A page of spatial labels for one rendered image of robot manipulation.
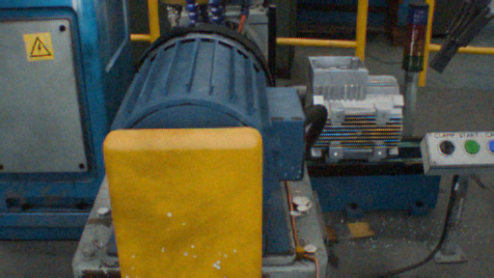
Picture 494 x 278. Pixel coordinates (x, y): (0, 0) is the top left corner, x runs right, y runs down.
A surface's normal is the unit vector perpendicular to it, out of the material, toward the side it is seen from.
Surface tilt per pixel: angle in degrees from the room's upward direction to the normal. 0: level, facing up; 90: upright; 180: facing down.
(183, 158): 90
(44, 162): 90
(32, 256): 0
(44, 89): 90
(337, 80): 90
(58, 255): 0
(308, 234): 0
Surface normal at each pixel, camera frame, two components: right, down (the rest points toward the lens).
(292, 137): 0.02, 0.44
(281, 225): 0.00, -0.90
